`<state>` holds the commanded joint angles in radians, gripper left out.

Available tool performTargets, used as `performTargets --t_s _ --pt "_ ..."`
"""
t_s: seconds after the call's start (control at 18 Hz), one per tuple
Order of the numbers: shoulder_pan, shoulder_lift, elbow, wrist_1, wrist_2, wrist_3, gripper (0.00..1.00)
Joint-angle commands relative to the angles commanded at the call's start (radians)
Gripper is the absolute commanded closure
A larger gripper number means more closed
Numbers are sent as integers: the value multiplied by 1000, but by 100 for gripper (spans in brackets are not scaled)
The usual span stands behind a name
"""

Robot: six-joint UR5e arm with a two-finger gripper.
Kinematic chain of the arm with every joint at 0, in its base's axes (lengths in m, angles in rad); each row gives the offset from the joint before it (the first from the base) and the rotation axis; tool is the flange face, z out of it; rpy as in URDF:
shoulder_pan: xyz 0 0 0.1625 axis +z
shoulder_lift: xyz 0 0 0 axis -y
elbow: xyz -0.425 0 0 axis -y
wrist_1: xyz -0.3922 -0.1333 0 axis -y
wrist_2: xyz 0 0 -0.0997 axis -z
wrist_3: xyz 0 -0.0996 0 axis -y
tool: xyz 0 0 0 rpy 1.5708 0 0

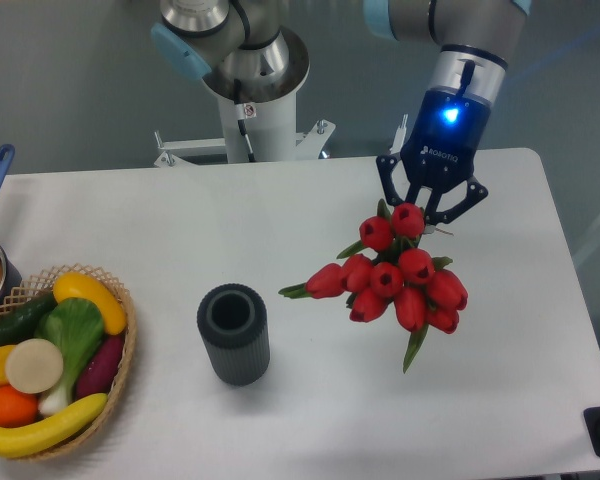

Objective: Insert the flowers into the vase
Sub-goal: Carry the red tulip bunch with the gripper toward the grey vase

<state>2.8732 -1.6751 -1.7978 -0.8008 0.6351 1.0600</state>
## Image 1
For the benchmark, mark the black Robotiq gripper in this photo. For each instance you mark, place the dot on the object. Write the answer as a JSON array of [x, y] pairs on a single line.
[[439, 155]]

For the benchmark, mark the red tulip bouquet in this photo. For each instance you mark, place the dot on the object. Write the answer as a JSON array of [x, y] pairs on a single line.
[[387, 268]]

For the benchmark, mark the dark grey ribbed vase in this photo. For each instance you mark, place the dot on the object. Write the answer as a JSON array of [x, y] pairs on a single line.
[[232, 322]]

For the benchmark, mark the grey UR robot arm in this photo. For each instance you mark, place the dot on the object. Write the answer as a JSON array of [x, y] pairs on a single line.
[[254, 66]]

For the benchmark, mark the yellow squash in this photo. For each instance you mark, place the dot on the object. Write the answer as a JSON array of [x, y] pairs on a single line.
[[78, 285]]

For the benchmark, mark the green bok choy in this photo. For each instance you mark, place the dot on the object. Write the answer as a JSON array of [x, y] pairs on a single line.
[[75, 326]]

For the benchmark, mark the purple sweet potato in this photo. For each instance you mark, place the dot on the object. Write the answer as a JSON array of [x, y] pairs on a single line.
[[98, 375]]

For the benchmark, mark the woven wicker basket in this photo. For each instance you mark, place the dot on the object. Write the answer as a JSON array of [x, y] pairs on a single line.
[[42, 283]]

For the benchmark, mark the green cucumber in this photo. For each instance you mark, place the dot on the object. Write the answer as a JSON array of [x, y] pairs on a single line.
[[21, 323]]

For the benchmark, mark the beige round slice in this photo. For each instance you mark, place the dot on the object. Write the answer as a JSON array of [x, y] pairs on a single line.
[[34, 366]]

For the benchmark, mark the orange fruit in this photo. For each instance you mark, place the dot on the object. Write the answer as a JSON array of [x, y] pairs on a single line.
[[17, 409]]

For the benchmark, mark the yellow banana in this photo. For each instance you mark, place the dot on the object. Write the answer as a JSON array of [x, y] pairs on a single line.
[[44, 434]]

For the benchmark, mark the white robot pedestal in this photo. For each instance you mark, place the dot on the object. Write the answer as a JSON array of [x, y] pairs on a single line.
[[252, 132]]

